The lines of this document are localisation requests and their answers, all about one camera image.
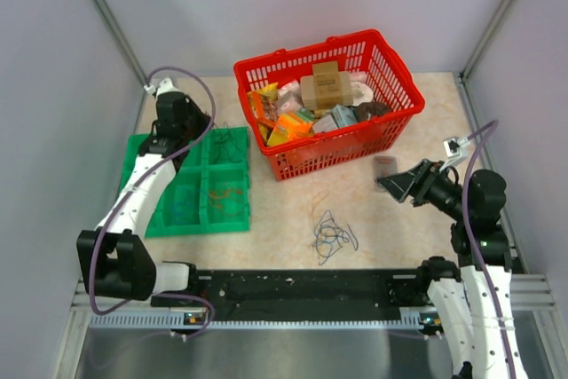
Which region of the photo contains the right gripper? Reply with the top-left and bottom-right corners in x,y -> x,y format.
375,157 -> 470,220

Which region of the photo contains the black wire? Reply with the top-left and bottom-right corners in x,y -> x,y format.
209,121 -> 246,166

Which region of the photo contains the brown wire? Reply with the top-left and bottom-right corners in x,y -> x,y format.
308,190 -> 332,229

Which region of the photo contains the blue wire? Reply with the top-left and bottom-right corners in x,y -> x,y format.
310,209 -> 351,267

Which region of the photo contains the orange wire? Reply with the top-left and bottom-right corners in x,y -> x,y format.
207,186 -> 245,217

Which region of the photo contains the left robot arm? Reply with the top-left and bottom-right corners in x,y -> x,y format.
76,79 -> 212,305

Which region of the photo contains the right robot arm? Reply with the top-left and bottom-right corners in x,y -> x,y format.
375,160 -> 528,378

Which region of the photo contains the grey packaged sponge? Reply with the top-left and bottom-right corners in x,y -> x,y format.
373,155 -> 398,193

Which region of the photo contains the dark brown round pastry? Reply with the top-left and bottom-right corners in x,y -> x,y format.
354,101 -> 391,122

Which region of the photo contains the green compartment tray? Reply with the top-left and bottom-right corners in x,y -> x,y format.
146,126 -> 251,239

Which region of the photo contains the yellow snack bag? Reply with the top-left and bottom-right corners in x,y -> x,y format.
247,83 -> 279,129

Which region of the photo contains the teal small box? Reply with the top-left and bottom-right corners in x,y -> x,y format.
332,105 -> 359,129

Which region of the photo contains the white tape roll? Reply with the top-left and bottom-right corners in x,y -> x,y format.
351,82 -> 374,107

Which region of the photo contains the orange snack box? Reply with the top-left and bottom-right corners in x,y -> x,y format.
266,113 -> 313,147

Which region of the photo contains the brown cardboard box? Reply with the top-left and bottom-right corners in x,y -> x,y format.
300,61 -> 352,110

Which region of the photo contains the red plastic shopping basket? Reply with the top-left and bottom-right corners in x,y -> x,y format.
233,29 -> 425,181

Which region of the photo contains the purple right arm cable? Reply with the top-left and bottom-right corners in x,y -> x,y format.
459,119 -> 520,379

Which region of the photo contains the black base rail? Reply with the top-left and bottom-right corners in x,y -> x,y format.
150,267 -> 445,322

